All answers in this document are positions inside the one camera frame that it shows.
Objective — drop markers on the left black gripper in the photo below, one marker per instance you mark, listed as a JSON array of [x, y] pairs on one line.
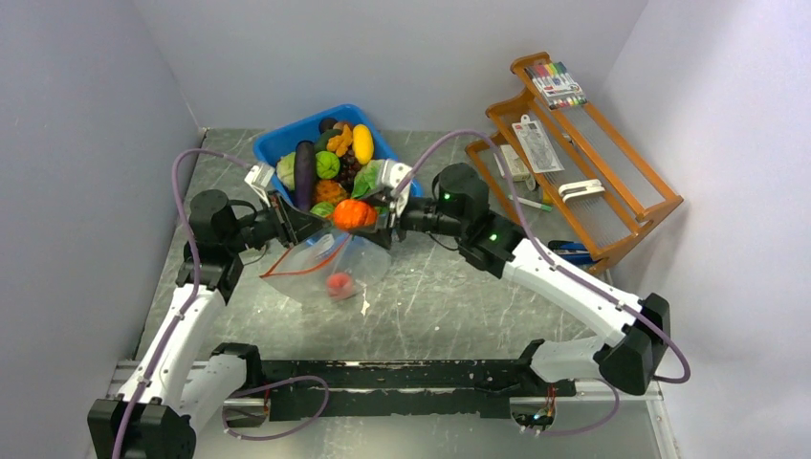
[[293, 226]]

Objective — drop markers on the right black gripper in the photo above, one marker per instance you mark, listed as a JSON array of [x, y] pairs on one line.
[[383, 235]]

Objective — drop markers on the orange toy pumpkin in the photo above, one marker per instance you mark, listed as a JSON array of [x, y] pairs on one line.
[[351, 214]]

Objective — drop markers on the clear zip top bag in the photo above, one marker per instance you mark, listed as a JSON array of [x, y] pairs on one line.
[[300, 272]]

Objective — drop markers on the red toy peach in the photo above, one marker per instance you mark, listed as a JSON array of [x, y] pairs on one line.
[[340, 286]]

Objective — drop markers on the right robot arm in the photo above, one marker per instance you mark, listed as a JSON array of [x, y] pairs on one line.
[[631, 334]]

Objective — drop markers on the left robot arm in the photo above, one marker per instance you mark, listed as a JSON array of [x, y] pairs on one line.
[[159, 411]]

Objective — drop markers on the green toy cabbage front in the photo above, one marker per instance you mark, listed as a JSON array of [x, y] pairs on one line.
[[323, 210]]

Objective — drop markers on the orange textured toy fruit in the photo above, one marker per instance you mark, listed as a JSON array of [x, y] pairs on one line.
[[329, 191]]

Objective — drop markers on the green toy lettuce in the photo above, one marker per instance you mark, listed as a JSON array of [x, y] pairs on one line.
[[366, 179]]

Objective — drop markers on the green toy ball vegetable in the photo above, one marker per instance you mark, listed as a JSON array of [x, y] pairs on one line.
[[327, 165]]

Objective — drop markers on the purple toy eggplant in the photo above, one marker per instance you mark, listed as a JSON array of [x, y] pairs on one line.
[[305, 174]]

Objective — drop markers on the dark toy grapes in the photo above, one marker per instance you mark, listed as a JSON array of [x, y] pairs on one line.
[[349, 168]]

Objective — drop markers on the blue plastic bin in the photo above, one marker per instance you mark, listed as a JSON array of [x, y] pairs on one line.
[[271, 146]]

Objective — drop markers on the yellow toy mango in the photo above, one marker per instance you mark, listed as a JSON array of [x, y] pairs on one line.
[[363, 144]]

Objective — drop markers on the white box on shelf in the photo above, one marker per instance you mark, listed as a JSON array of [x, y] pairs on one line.
[[507, 159]]

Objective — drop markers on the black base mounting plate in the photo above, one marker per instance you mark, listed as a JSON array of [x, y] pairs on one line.
[[314, 397]]

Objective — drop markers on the green capped marker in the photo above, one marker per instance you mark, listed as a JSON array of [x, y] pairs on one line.
[[530, 203]]

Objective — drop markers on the packaged item on shelf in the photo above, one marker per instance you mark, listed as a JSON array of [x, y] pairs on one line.
[[536, 146]]

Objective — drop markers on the white stapler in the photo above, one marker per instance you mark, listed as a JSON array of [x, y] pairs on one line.
[[585, 189]]

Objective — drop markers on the wooden rack shelf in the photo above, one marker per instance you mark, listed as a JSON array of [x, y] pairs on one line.
[[636, 198]]

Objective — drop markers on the blue stapler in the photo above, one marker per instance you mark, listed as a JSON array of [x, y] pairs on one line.
[[573, 252]]

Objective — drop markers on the coloured marker pen pack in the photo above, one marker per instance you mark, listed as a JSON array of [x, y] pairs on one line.
[[555, 84]]

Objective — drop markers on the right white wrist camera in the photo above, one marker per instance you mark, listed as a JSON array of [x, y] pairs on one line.
[[394, 179]]

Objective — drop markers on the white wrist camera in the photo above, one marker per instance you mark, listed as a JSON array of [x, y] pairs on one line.
[[259, 179], [394, 179]]

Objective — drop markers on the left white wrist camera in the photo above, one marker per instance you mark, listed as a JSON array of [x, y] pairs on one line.
[[259, 179]]

